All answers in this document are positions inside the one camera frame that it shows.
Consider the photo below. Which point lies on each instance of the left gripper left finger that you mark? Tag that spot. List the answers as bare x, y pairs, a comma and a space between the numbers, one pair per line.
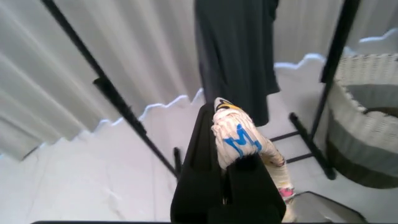
199, 180

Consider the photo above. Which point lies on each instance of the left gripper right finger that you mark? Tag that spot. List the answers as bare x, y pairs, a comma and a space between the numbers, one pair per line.
255, 193

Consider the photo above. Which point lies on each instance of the cream printed garment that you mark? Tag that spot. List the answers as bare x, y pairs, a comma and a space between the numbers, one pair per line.
236, 130

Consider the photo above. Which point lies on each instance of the dark grey shirt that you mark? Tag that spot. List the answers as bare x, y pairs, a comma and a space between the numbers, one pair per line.
233, 62

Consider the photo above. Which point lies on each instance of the black clothes rack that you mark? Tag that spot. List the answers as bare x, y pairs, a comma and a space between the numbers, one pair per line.
118, 99

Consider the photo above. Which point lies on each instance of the white laundry basket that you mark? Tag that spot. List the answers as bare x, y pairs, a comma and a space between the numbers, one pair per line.
351, 102

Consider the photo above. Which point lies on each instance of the white curtain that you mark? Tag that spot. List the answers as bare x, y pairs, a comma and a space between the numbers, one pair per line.
140, 46

